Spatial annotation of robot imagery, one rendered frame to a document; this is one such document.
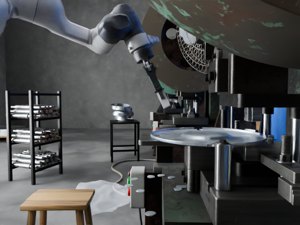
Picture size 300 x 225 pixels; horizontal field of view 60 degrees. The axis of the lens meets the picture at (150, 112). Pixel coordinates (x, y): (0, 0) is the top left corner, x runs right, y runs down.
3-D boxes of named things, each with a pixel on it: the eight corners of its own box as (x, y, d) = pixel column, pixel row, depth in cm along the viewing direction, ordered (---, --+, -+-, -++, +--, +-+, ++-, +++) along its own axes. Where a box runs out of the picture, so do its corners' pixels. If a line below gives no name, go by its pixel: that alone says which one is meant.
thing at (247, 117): (248, 121, 65) (249, 106, 65) (242, 119, 70) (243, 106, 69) (261, 121, 65) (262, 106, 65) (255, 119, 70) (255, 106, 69)
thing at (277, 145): (245, 160, 60) (245, 141, 60) (228, 148, 75) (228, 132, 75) (284, 161, 60) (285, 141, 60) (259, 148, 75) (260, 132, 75)
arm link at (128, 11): (101, 50, 95) (113, 38, 87) (85, 17, 95) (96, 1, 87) (138, 41, 106) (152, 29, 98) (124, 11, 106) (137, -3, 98)
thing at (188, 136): (289, 147, 53) (289, 143, 53) (147, 146, 54) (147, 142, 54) (244, 130, 82) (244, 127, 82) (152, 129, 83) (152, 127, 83)
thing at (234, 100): (238, 118, 57) (238, 93, 57) (217, 113, 77) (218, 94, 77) (312, 118, 57) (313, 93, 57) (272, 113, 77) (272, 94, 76)
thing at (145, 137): (138, 194, 62) (138, 138, 61) (142, 176, 76) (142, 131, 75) (243, 195, 61) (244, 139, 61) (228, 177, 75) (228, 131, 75)
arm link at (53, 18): (40, -22, 78) (131, 13, 94) (29, 12, 92) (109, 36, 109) (37, 10, 75) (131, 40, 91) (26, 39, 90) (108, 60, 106)
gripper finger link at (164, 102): (163, 89, 100) (163, 89, 100) (170, 105, 101) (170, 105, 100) (156, 92, 101) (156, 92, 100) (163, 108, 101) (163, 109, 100)
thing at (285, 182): (293, 205, 43) (294, 143, 42) (255, 174, 60) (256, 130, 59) (330, 206, 43) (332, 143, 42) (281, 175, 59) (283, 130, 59)
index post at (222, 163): (216, 190, 49) (217, 140, 49) (213, 185, 52) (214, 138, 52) (231, 191, 49) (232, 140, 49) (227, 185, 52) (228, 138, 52)
